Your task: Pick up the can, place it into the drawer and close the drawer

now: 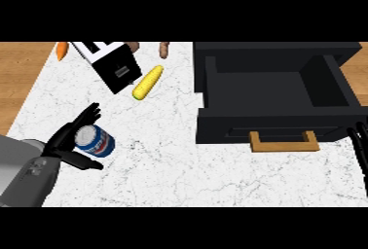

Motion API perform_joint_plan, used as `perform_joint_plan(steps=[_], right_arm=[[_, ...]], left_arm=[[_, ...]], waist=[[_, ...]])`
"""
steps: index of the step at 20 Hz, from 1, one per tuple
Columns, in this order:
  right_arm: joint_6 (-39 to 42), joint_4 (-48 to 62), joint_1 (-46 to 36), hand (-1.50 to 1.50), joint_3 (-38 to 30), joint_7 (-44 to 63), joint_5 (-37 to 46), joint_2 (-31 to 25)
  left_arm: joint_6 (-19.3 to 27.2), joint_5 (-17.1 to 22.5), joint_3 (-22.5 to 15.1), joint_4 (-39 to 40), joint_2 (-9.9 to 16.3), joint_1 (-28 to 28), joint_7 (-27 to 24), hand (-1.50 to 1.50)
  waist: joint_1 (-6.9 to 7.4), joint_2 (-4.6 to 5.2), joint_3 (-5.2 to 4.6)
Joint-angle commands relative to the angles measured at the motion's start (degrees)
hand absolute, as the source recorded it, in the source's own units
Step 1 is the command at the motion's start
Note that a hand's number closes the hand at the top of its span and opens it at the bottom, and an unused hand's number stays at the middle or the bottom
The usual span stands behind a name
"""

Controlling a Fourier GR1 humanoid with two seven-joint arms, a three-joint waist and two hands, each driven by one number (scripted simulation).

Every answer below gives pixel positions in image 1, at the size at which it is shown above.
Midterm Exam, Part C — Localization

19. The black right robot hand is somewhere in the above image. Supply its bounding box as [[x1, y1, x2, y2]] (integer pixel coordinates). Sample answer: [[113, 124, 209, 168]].
[[346, 121, 368, 197]]

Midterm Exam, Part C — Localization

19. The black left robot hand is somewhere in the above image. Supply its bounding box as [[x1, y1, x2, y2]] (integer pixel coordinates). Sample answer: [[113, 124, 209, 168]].
[[40, 102, 105, 171]]

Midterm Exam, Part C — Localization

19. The blue can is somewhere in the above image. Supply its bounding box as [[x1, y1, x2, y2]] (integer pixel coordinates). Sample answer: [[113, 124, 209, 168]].
[[74, 124, 117, 159]]

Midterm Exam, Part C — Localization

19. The black drawer front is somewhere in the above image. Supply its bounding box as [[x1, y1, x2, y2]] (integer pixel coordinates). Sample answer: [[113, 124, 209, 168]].
[[194, 106, 368, 145]]

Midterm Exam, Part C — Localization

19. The yellow corn cob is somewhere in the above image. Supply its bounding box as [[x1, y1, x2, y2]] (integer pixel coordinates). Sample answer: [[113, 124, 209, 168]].
[[132, 64, 166, 101]]

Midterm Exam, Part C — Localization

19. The black and white toaster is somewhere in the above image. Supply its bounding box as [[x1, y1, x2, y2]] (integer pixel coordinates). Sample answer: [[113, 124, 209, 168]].
[[71, 42, 144, 95]]

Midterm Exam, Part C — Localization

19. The orange carrot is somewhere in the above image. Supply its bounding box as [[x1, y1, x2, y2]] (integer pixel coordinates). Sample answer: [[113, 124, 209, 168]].
[[55, 42, 71, 62]]

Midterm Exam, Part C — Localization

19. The black cabinet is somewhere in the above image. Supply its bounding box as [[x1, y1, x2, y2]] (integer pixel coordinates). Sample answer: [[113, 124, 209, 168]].
[[193, 42, 364, 94]]

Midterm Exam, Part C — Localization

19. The brown sausage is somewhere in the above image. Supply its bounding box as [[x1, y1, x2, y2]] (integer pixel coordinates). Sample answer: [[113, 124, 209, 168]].
[[159, 42, 172, 60]]

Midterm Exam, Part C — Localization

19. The wooden drawer handle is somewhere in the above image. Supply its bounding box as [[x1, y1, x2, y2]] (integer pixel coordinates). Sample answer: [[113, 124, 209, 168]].
[[249, 129, 323, 153]]

